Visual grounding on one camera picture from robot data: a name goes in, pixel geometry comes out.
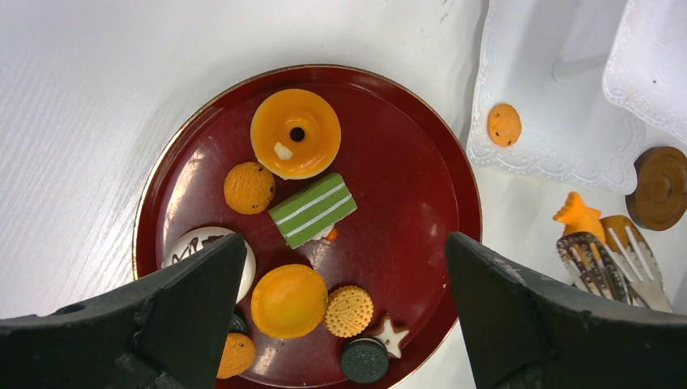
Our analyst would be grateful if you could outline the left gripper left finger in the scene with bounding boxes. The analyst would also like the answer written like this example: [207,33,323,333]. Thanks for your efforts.
[1,234,247,388]

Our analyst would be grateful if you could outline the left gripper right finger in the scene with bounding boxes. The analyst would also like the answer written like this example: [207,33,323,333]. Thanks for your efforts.
[445,232,686,388]

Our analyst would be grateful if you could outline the metal serving tongs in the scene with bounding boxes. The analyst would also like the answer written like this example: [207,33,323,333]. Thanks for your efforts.
[557,223,673,313]

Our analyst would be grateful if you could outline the orange fish-shaped pastry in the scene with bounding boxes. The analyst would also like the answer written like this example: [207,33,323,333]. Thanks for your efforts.
[553,191,606,244]

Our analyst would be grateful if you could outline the small chip cookie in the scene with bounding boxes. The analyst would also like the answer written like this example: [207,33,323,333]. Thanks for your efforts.
[487,104,522,147]

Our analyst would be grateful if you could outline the dark red round tray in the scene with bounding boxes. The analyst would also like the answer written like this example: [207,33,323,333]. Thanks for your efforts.
[133,65,482,388]

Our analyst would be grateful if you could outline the white three-tier dessert stand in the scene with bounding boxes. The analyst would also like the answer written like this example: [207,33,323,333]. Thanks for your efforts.
[467,1,686,195]

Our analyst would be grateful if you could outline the chocolate chip cookie lower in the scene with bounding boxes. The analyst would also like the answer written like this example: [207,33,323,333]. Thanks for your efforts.
[216,333,256,379]

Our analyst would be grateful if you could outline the chocolate chip cookie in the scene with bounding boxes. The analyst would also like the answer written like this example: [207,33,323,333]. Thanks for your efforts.
[223,162,276,215]
[216,333,256,379]

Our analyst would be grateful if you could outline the white chocolate-drizzled donut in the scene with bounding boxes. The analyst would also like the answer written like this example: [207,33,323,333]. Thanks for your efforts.
[160,226,257,303]

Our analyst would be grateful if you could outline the large orange egg tart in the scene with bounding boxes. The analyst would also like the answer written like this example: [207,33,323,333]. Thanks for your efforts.
[250,264,328,339]

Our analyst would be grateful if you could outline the white star cookie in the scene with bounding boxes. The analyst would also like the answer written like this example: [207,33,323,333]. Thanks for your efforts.
[363,313,411,359]

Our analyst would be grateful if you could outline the dark chocolate sandwich cookie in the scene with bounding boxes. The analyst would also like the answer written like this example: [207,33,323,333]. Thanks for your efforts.
[339,337,390,384]

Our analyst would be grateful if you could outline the chocolate chip cookie upper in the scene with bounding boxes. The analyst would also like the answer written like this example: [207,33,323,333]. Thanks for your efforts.
[223,162,276,215]

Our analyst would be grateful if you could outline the round beige biscuit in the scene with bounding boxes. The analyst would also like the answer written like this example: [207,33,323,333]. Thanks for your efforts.
[323,285,374,338]

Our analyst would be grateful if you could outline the green striped cake slice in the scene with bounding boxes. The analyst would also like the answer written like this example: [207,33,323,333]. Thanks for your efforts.
[269,173,357,250]

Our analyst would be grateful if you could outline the near brown wooden coaster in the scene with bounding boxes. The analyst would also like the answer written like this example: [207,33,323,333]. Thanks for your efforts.
[625,146,686,231]

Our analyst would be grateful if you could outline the orange glazed donut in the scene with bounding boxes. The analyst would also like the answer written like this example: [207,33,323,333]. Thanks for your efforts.
[250,88,342,180]

